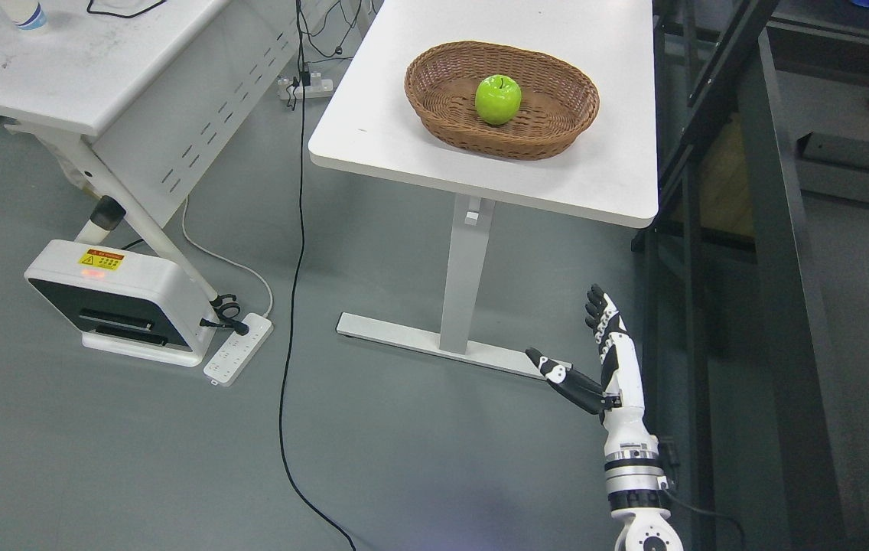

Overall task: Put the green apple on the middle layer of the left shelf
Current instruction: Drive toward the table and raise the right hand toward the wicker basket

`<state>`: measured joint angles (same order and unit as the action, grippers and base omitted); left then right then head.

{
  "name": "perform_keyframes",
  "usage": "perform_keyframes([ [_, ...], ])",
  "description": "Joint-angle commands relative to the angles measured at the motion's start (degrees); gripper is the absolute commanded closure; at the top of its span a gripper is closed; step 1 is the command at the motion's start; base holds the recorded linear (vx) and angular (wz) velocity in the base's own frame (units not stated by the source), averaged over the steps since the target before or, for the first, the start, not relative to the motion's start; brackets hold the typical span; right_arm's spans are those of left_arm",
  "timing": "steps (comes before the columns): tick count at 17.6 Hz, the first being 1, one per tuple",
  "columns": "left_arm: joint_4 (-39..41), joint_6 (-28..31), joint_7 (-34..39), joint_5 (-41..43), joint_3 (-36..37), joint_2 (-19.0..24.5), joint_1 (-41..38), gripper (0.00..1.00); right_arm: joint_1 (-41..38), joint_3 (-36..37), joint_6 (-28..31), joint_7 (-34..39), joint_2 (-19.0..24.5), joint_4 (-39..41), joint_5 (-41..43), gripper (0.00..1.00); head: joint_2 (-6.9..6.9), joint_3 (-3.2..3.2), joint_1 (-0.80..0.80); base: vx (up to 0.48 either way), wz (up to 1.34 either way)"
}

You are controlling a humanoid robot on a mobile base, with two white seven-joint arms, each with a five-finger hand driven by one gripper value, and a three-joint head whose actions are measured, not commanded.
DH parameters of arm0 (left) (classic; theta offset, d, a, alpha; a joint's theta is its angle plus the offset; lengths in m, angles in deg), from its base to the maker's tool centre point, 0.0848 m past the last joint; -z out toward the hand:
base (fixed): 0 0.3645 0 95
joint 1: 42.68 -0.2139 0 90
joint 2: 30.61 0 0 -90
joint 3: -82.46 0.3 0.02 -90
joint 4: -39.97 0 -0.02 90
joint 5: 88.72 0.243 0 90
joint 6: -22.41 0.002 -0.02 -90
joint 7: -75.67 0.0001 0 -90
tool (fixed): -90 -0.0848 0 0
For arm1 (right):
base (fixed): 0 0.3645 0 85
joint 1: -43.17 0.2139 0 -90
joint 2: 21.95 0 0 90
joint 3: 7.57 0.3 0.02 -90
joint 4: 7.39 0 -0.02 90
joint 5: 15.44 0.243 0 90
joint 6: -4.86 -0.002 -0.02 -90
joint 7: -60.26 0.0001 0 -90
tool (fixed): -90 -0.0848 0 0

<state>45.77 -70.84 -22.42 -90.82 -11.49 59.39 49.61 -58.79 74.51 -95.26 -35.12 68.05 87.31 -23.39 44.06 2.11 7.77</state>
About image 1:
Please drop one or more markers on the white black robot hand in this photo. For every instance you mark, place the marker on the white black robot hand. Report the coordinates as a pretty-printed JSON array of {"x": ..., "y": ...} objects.
[{"x": 618, "y": 398}]

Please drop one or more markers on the green apple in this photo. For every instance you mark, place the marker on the green apple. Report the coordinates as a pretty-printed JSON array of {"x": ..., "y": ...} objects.
[{"x": 497, "y": 99}]

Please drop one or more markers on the black metal shelf rack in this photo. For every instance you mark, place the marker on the black metal shelf rack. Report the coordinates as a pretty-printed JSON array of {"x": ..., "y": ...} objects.
[{"x": 756, "y": 328}]

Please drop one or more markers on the brown wicker basket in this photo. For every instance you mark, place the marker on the brown wicker basket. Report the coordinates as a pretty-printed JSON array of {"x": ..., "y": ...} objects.
[{"x": 558, "y": 101}]

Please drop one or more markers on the white standing desk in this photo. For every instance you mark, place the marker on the white standing desk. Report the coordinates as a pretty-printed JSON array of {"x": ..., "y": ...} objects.
[{"x": 608, "y": 174}]

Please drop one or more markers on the white power strip near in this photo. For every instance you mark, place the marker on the white power strip near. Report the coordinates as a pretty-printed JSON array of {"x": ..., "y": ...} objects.
[{"x": 235, "y": 353}]

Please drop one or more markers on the white power strip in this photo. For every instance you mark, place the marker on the white power strip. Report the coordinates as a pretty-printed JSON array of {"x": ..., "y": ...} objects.
[
  {"x": 294, "y": 89},
  {"x": 235, "y": 353}
]

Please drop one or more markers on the white power strip far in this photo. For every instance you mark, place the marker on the white power strip far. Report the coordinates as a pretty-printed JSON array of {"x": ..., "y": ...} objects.
[{"x": 294, "y": 89}]

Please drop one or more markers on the white box device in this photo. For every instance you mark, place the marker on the white box device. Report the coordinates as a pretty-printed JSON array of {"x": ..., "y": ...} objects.
[{"x": 125, "y": 302}]

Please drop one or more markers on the white folding table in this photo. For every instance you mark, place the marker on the white folding table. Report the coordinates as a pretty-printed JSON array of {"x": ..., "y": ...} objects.
[{"x": 143, "y": 106}]

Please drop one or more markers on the paper cup blue band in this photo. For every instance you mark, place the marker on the paper cup blue band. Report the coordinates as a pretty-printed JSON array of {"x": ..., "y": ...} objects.
[{"x": 26, "y": 15}]

